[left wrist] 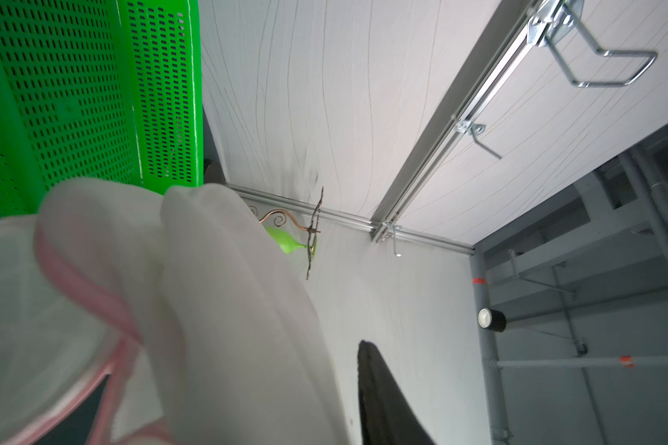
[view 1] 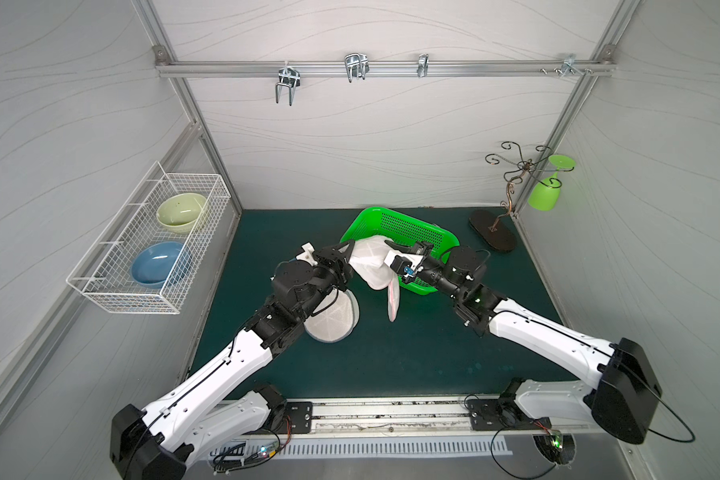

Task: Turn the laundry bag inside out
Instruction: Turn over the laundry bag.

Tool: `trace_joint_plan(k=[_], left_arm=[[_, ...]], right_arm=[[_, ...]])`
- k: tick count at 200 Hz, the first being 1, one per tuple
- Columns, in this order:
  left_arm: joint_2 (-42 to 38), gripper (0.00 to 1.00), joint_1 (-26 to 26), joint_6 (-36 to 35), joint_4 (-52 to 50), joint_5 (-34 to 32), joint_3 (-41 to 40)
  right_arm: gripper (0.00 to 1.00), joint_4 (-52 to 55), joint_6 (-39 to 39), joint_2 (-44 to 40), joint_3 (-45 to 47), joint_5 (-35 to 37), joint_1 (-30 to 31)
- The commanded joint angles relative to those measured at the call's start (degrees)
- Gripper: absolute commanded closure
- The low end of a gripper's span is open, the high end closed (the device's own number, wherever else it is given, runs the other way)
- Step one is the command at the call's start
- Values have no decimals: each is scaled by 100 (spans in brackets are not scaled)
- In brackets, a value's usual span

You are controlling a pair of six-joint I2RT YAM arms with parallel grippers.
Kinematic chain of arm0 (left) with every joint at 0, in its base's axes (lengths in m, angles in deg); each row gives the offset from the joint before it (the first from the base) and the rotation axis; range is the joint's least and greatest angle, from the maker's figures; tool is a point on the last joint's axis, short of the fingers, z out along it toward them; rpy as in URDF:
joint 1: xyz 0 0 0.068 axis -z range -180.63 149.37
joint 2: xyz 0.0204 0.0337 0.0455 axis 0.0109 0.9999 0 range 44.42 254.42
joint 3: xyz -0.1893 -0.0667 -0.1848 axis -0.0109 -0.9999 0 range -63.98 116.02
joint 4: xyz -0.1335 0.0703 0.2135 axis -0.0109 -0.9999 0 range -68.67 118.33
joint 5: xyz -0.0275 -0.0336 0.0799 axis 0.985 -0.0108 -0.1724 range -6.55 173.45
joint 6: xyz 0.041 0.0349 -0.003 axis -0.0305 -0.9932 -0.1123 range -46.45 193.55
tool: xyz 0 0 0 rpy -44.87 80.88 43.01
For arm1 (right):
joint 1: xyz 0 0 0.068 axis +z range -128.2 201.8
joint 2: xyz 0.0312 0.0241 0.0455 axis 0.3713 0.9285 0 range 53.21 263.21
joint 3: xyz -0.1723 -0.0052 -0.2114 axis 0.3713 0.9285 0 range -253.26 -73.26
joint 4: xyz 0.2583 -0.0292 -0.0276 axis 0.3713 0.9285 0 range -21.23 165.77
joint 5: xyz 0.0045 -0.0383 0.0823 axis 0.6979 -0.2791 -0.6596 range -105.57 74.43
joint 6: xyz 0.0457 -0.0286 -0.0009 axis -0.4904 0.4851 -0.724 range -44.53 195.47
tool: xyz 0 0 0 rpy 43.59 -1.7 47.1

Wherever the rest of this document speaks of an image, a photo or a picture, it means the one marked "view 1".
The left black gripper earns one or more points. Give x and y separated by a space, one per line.
341 264

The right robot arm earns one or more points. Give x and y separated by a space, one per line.
615 388

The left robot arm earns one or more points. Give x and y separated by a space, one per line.
165 438

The green plastic basket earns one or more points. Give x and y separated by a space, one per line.
401 229

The bronze cup tree stand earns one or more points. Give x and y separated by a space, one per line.
490 226

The green plastic wine glass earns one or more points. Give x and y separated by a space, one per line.
546 192

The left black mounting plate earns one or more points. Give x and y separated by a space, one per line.
293 417

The black mounting plate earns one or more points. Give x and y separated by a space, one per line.
293 417
492 414

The light green bowl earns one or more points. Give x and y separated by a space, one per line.
183 213

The blue bowl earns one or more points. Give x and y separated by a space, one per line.
162 264

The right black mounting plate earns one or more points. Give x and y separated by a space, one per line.
492 414

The looped metal hook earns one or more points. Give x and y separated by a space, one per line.
356 66

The small flat metal hook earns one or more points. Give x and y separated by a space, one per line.
422 65

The double prong metal hook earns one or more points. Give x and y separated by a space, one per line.
288 80

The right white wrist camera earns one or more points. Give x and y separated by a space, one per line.
404 265

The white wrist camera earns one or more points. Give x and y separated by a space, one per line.
404 265
307 254

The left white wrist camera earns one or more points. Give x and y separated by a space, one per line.
307 254

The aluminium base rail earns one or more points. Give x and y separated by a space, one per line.
406 416

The white wire wall basket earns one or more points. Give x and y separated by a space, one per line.
103 275

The white slotted cable duct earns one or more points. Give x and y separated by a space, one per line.
396 448

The right metal rail hook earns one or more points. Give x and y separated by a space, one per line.
568 68

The round floor cable port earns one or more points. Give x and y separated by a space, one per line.
559 449

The aluminium top rail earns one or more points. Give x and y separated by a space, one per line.
406 68

